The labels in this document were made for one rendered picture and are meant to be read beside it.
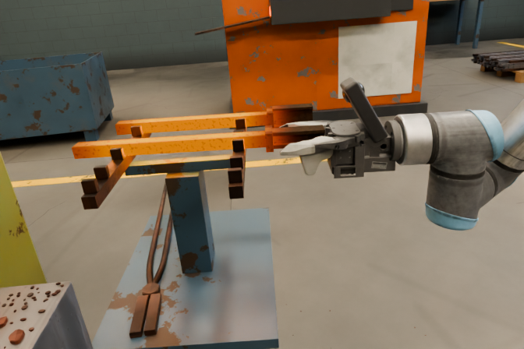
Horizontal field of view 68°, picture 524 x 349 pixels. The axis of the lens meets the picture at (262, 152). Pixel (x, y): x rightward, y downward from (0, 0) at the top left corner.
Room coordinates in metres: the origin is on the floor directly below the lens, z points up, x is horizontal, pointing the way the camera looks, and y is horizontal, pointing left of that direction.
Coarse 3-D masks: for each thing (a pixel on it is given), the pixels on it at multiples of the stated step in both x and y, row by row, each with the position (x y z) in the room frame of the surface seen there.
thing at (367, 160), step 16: (336, 128) 0.63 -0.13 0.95; (352, 128) 0.63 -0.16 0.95; (384, 128) 0.66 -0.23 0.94; (352, 144) 0.60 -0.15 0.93; (368, 144) 0.62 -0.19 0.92; (384, 144) 0.64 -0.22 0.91; (400, 144) 0.60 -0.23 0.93; (336, 160) 0.61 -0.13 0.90; (352, 160) 0.61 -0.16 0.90; (368, 160) 0.61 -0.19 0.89; (384, 160) 0.61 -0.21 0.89; (336, 176) 0.60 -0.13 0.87; (352, 176) 0.60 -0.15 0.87
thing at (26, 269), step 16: (0, 160) 0.57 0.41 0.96; (0, 176) 0.56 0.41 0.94; (0, 192) 0.55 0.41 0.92; (0, 208) 0.53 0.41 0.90; (16, 208) 0.57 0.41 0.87; (0, 224) 0.52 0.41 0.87; (16, 224) 0.56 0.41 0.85; (0, 240) 0.51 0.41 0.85; (16, 240) 0.54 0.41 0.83; (0, 256) 0.50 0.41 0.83; (16, 256) 0.53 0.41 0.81; (32, 256) 0.57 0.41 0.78; (0, 272) 0.49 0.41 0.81; (16, 272) 0.52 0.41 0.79; (32, 272) 0.55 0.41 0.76
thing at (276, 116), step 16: (256, 112) 0.77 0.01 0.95; (272, 112) 0.74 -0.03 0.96; (288, 112) 0.75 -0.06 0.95; (304, 112) 0.75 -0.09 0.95; (128, 128) 0.76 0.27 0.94; (144, 128) 0.75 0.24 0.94; (160, 128) 0.75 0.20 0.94; (176, 128) 0.75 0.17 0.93; (192, 128) 0.75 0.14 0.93; (208, 128) 0.75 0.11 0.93
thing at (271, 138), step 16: (272, 128) 0.65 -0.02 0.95; (288, 128) 0.64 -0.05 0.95; (304, 128) 0.64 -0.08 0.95; (320, 128) 0.63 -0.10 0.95; (80, 144) 0.65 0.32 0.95; (96, 144) 0.65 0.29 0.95; (112, 144) 0.64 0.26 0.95; (128, 144) 0.64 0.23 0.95; (144, 144) 0.63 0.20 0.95; (160, 144) 0.63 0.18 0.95; (176, 144) 0.63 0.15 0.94; (192, 144) 0.63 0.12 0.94; (208, 144) 0.63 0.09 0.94; (224, 144) 0.63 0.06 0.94; (256, 144) 0.63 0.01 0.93; (272, 144) 0.62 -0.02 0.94
